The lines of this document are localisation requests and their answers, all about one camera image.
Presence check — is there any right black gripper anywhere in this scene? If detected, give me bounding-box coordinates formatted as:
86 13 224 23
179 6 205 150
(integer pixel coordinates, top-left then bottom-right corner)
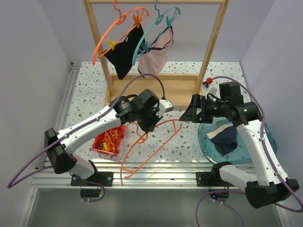
180 94 229 124

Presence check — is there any navy underwear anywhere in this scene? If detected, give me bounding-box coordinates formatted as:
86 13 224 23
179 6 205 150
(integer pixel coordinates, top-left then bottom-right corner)
206 124 238 155

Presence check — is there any pink underwear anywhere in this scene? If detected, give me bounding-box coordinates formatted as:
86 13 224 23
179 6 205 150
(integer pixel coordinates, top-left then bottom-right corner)
137 27 174 75

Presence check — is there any teal hanger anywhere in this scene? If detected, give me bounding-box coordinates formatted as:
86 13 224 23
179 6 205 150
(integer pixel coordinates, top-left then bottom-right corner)
132 0 181 65

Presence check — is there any teal clip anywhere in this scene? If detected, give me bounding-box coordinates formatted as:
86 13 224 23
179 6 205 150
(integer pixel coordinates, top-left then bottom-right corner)
139 42 149 54
166 16 174 28

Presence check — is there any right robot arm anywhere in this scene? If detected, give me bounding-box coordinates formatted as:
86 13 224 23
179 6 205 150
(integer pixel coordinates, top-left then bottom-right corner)
180 82 299 208

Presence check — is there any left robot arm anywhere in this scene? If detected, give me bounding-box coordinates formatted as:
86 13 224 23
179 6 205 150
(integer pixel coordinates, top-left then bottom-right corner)
45 89 173 186

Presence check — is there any black underwear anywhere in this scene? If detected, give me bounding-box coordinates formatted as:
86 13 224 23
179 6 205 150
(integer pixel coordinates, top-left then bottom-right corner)
105 25 144 79

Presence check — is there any yellow clip on left hanger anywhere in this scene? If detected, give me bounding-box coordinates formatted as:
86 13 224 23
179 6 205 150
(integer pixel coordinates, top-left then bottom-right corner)
107 38 116 50

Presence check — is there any orange clip on left hanger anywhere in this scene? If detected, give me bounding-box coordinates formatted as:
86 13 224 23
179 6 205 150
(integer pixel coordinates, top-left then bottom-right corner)
133 15 141 28

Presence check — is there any wooden clothes rack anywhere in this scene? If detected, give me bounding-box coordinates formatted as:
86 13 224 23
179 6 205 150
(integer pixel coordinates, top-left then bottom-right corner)
83 0 229 110

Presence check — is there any red bin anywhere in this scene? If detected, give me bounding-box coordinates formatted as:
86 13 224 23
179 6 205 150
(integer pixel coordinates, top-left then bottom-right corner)
92 125 126 157

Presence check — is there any blue transparent tray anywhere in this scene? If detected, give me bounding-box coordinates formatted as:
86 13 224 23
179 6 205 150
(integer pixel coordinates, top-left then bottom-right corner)
197 117 277 165

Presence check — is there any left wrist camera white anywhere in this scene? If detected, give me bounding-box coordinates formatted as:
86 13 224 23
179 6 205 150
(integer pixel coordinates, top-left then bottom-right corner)
157 99 174 117

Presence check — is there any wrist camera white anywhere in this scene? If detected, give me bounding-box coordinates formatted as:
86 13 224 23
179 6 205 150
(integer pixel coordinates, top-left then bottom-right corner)
202 78 217 95
157 99 174 117

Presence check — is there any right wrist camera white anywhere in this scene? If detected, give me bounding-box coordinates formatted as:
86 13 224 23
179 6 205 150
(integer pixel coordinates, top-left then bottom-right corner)
202 78 217 95

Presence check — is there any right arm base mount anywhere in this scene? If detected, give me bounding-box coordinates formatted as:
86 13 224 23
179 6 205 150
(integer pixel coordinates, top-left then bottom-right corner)
196 161 232 187

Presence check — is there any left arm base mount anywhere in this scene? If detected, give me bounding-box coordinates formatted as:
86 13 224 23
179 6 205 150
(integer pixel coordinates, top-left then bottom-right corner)
71 172 114 187

